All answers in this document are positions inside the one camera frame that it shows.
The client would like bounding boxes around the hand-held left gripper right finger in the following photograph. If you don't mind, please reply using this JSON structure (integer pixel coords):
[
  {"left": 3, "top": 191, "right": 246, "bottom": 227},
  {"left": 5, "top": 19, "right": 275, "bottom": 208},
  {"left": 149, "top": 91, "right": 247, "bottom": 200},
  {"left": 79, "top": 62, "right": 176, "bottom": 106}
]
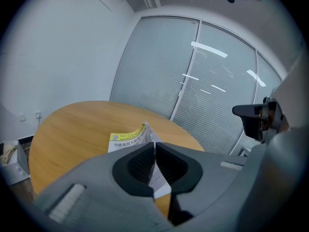
[{"left": 155, "top": 142, "right": 250, "bottom": 227}]

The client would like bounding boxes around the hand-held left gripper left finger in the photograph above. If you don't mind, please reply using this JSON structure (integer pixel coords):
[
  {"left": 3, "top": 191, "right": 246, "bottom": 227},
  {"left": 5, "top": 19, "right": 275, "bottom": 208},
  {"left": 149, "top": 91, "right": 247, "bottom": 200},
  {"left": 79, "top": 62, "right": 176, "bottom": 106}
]
[{"left": 33, "top": 142, "right": 170, "bottom": 232}]

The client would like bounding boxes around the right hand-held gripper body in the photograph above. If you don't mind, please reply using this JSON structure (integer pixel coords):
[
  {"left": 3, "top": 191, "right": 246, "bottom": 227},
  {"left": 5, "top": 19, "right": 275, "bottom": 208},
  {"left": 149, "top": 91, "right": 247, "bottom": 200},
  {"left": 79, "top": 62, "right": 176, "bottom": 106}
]
[{"left": 259, "top": 88, "right": 290, "bottom": 144}]

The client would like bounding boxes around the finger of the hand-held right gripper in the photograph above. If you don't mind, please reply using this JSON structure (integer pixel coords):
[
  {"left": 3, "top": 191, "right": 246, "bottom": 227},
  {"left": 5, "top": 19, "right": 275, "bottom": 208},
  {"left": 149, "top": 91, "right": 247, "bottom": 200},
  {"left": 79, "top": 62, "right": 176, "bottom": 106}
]
[{"left": 232, "top": 103, "right": 263, "bottom": 140}]

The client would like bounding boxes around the white booklet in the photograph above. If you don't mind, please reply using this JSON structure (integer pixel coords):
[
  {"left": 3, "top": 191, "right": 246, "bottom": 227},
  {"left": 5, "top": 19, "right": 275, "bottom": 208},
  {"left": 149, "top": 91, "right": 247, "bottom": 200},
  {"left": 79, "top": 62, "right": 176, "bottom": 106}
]
[{"left": 108, "top": 121, "right": 172, "bottom": 200}]

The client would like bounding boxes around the white storage box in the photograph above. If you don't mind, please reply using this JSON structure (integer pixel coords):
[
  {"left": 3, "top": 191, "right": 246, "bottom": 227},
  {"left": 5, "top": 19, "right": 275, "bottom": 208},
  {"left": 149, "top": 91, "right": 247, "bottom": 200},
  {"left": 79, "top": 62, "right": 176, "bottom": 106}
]
[{"left": 0, "top": 140, "right": 31, "bottom": 186}]

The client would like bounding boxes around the cream cloth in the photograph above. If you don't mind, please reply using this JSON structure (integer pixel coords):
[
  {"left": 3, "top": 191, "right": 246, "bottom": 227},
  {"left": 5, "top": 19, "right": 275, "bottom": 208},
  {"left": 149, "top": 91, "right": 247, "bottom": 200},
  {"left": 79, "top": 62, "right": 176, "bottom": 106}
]
[{"left": 0, "top": 143, "right": 19, "bottom": 164}]

